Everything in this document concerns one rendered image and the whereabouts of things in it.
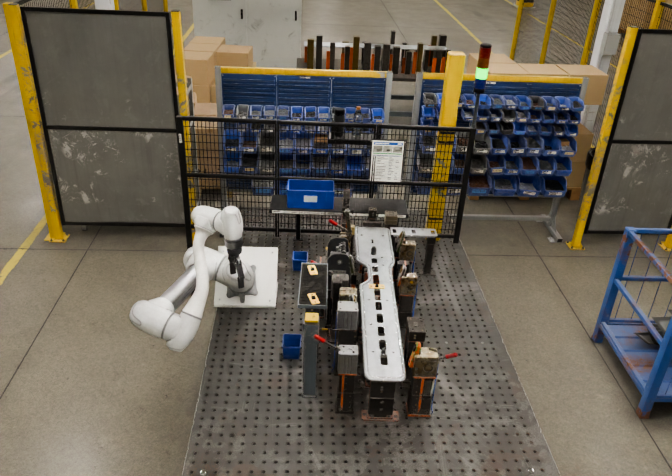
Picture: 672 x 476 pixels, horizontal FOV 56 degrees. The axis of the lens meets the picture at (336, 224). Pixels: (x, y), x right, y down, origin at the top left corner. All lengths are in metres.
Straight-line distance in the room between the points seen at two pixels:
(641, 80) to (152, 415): 4.46
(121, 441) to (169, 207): 2.33
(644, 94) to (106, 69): 4.32
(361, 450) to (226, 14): 7.92
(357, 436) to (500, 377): 0.86
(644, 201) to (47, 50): 5.19
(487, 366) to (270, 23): 7.39
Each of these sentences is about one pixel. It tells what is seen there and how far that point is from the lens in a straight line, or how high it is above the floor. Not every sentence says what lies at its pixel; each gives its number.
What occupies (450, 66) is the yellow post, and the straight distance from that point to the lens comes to 4.01.
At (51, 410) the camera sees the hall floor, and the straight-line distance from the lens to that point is 4.33.
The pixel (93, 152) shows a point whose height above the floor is 0.84.
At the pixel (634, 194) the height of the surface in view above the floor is 0.54.
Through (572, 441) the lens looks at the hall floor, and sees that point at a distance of 4.23.
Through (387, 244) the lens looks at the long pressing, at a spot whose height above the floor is 1.00.
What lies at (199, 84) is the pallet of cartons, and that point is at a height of 0.76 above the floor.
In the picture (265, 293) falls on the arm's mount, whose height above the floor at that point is 0.77.
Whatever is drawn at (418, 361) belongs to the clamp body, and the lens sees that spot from 2.88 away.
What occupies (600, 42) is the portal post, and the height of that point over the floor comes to 1.45.
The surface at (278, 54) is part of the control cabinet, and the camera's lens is 10.00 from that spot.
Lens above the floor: 2.90
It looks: 29 degrees down
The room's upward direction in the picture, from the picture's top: 3 degrees clockwise
